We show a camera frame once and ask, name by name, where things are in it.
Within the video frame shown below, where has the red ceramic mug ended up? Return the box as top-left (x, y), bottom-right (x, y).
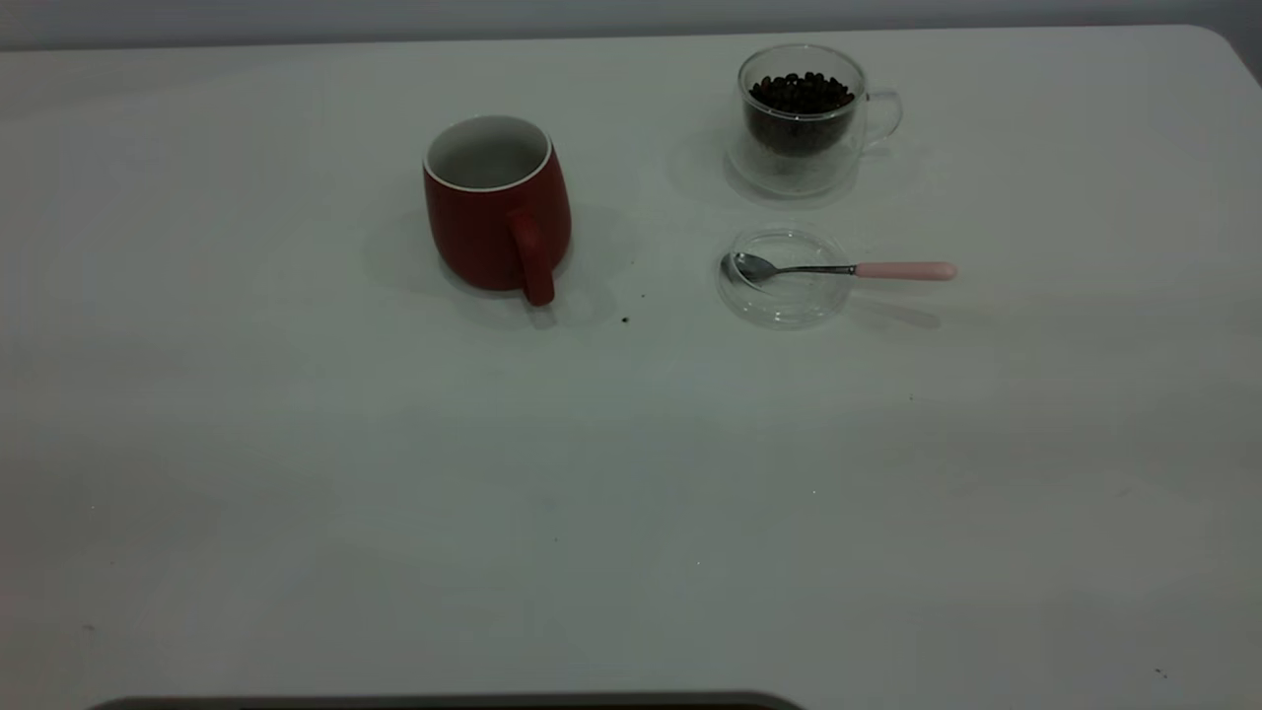
top-left (423, 114), bottom-right (573, 307)

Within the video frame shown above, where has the pink-handled metal spoon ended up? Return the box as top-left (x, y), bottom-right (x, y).
top-left (731, 251), bottom-right (958, 288)

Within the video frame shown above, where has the clear round glass lid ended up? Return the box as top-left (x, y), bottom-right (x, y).
top-left (718, 229), bottom-right (853, 330)

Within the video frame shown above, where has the dark coffee beans pile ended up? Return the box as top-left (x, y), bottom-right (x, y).
top-left (747, 71), bottom-right (856, 157)

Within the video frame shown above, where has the clear double-wall glass cup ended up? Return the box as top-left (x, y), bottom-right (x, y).
top-left (728, 43), bottom-right (903, 196)

